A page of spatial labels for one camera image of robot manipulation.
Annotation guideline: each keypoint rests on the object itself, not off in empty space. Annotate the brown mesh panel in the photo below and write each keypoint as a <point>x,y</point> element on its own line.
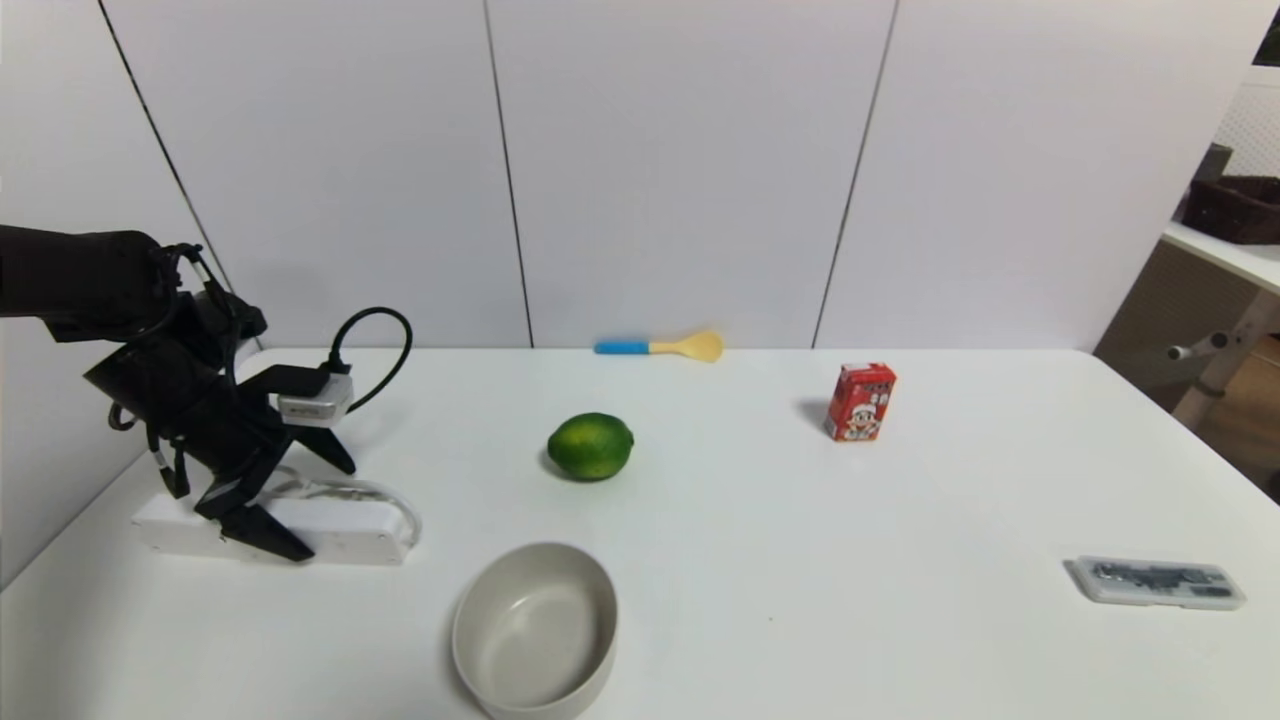
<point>1150,320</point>

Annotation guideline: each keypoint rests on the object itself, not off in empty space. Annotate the white desk leg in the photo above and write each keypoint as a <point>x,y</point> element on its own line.
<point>1225,365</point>

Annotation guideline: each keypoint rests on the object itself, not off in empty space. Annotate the beige bowl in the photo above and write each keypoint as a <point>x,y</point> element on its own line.
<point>535,640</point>

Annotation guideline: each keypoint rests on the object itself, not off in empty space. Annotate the white power strip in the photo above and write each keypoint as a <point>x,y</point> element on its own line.
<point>350,530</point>

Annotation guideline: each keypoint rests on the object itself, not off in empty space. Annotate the red drink carton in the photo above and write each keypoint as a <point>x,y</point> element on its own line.
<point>860,400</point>

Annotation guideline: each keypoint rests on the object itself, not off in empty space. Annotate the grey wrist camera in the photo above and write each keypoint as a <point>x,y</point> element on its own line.
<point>318,405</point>

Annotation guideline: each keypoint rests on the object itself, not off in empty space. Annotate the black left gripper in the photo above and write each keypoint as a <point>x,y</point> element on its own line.
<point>243,462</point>

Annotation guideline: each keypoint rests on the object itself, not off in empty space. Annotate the clear plastic bit case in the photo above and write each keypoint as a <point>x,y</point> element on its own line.
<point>1152,582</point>

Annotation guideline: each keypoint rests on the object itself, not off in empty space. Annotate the white side desk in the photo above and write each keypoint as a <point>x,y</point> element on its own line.
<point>1230,255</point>

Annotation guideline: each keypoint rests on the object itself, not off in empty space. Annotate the dark woven basket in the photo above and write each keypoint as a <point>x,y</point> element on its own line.
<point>1235,210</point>

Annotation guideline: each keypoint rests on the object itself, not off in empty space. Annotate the green lime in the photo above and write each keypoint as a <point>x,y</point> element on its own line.
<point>590,447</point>

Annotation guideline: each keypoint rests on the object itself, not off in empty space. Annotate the white pegboard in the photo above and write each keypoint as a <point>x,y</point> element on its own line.
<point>1250,125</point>

